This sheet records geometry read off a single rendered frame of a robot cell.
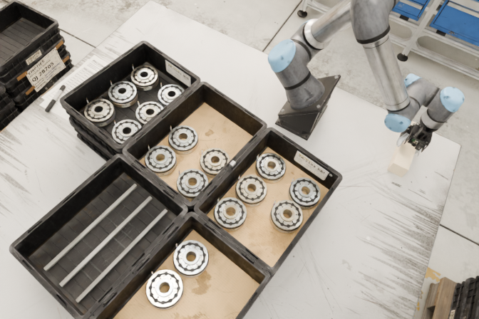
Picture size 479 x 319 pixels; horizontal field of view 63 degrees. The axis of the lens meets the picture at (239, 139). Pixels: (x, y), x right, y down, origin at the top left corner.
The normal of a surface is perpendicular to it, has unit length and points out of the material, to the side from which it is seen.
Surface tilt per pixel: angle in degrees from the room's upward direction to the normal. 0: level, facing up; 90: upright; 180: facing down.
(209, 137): 0
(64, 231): 0
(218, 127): 0
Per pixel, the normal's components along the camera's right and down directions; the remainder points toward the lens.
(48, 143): 0.09, -0.53
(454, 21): -0.49, 0.71
